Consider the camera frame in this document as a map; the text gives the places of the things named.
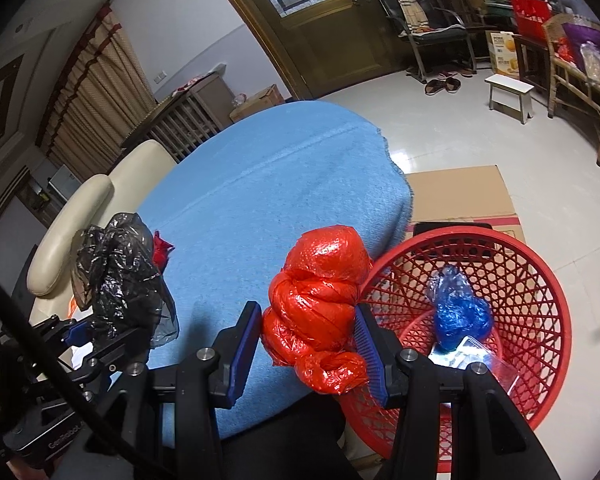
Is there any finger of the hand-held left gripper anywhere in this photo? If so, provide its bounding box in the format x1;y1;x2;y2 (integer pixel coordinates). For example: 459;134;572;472
62;327;148;386
30;314;95;356

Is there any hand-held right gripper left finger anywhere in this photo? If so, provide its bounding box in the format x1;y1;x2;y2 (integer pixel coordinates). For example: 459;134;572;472
82;301;263;480

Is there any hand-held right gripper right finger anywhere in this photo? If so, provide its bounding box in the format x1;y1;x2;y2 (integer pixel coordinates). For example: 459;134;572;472
354;302;563;480

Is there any black plastic bag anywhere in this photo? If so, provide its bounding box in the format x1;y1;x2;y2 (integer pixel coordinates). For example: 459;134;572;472
71;212;180;351

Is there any red plastic bag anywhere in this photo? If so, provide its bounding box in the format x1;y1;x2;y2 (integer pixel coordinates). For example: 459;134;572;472
261;225;374;396

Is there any blue plastic bag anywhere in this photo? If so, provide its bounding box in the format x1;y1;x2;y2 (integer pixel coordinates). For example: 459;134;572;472
427;266;493;352

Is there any red plastic basket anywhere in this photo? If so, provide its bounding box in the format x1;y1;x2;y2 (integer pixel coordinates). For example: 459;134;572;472
340;225;572;473

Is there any red printed packet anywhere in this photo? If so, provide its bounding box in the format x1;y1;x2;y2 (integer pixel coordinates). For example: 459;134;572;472
152;230;176;271

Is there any beige leather sofa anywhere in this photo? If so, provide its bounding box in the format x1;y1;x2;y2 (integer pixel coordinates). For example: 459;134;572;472
27;139;178;301

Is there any flat cardboard box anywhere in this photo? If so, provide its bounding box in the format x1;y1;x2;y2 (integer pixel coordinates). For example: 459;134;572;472
405;164;536;311

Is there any wooden crib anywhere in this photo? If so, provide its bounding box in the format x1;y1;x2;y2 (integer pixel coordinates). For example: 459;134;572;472
122;71;236;161

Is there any brown curtain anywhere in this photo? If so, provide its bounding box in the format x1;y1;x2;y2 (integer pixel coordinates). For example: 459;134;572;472
35;2;158;181

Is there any brown cardboard box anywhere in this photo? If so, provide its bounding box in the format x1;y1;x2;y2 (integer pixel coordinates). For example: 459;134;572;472
230;84;286;123

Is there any white small stool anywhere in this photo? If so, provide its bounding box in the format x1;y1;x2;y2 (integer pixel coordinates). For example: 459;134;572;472
484;74;536;125

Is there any wooden stained glass door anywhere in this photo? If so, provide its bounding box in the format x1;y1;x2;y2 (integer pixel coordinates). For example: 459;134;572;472
200;0;461;101

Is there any yellow printed carton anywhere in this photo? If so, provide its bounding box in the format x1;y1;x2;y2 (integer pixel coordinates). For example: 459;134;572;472
486;30;523;78

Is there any black metal armchair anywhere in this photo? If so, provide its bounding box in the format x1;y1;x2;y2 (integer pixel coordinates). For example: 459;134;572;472
375;0;478;83

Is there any rattan chair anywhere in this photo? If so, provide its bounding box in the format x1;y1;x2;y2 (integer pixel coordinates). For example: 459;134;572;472
542;12;600;166

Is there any dark wooden side table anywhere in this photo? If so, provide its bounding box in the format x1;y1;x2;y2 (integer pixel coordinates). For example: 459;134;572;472
512;32;551;93

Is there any striped scarf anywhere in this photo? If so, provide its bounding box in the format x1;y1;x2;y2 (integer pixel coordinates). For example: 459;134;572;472
390;0;428;31

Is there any dark wooden chair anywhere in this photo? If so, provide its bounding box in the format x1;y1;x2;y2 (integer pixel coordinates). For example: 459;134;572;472
430;0;498;61

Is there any clear plastic bag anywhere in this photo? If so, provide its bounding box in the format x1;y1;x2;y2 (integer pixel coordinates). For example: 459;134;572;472
580;42;600;78

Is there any red gift box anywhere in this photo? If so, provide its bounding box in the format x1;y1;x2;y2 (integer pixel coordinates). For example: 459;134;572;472
509;0;553;36

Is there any purple cushion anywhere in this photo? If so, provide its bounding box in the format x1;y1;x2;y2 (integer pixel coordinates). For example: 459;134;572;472
562;22;600;68

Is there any black cable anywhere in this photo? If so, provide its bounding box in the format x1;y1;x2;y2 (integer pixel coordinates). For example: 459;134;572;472
0;265;146;480

